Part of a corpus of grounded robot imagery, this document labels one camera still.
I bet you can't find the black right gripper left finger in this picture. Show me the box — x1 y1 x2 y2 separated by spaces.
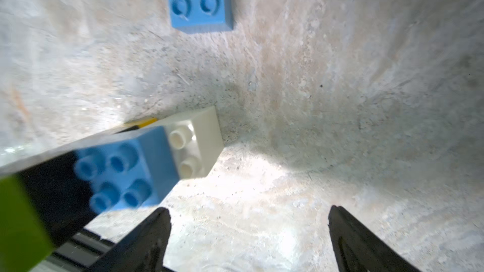
86 207 171 271

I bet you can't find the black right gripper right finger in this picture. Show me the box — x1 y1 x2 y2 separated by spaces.
328 205 418 271

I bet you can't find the blue long lego brick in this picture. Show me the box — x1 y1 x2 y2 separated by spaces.
73 127 180 214

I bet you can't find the cream lego brick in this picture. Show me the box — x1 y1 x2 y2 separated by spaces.
150 106 224 180

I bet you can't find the yellow lego brick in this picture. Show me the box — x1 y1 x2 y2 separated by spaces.
124 118 158 128

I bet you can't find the small blue lego brick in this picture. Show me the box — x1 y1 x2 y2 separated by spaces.
168 0 234 34

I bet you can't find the green lego brick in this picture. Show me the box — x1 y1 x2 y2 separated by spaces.
1 176 54 271

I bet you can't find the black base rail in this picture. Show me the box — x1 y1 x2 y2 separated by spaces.
31 229 115 271

